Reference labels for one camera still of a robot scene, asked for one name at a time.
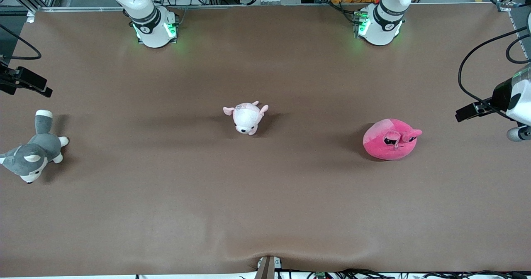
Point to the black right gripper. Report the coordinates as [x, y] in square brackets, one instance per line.
[8, 79]

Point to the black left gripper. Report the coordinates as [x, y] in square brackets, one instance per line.
[500, 96]

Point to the round pink plush toy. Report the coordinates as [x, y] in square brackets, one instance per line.
[388, 140]

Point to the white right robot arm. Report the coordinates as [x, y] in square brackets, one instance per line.
[151, 25]

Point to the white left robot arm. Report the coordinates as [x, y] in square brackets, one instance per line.
[379, 21]

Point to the grey white husky plush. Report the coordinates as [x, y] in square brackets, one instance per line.
[35, 150]

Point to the small white pink plush dog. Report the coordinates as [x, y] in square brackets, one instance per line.
[247, 119]

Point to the brown table cover mat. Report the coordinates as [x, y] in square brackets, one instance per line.
[265, 208]

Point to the aluminium frame rail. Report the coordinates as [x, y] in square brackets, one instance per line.
[257, 6]

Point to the metal camera mount clamp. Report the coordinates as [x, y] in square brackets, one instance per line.
[267, 267]

